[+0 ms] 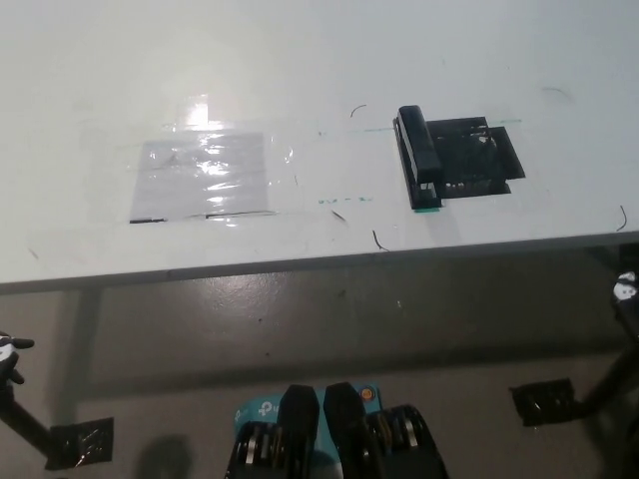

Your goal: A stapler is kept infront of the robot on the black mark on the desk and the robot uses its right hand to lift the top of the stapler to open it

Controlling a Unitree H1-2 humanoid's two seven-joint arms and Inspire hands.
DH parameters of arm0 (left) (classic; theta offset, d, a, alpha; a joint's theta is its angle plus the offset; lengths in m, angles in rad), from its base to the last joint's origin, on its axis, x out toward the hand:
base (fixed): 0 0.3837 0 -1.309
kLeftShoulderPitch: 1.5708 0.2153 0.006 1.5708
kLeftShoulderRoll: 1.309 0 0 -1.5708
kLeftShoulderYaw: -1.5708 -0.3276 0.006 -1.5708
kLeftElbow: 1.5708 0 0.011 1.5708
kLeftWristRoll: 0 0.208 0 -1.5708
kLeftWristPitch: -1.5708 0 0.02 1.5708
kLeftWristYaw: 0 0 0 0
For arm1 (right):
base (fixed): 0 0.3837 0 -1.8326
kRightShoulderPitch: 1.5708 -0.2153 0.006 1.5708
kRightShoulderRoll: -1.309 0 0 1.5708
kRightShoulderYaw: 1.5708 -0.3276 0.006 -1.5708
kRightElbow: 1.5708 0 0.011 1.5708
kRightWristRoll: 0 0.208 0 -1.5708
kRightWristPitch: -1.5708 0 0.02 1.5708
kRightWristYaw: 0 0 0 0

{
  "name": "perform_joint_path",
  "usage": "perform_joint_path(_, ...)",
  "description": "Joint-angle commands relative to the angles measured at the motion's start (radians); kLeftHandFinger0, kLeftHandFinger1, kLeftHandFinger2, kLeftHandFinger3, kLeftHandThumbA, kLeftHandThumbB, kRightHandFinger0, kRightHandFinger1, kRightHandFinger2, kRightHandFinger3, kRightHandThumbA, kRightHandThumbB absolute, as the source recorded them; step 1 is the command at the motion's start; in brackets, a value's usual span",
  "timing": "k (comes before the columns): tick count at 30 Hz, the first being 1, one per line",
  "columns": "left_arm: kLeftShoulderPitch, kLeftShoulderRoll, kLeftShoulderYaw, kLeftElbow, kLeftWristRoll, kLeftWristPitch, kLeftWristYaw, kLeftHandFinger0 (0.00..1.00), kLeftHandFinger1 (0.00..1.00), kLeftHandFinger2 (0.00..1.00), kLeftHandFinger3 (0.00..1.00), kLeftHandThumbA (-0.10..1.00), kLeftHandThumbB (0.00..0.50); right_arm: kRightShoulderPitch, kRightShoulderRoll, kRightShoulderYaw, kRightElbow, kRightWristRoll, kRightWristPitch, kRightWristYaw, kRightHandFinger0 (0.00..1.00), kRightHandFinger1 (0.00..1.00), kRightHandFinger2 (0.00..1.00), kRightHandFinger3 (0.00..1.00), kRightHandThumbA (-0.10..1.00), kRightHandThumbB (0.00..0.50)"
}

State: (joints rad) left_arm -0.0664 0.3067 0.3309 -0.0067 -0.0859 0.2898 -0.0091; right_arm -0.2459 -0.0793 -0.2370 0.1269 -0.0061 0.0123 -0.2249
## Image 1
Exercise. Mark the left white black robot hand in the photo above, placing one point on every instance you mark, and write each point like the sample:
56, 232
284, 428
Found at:
8, 355

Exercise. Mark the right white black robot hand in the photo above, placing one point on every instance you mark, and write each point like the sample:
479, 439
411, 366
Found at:
628, 292

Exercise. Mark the black desk stapler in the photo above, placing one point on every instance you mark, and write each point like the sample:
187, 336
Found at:
422, 149

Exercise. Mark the black tape mark patch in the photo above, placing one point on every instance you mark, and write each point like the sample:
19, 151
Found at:
474, 154

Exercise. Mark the black teal robot torso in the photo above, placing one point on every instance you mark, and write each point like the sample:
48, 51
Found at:
332, 434

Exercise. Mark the black floor tape patch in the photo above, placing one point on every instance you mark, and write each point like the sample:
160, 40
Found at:
82, 443
543, 402

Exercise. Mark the small green tape piece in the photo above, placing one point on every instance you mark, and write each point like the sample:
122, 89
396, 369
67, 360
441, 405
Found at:
427, 210

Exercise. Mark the clear plastic sheet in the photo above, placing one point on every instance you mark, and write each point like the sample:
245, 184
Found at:
199, 174

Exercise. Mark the clear plastic tape film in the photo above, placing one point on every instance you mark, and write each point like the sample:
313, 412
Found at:
224, 149

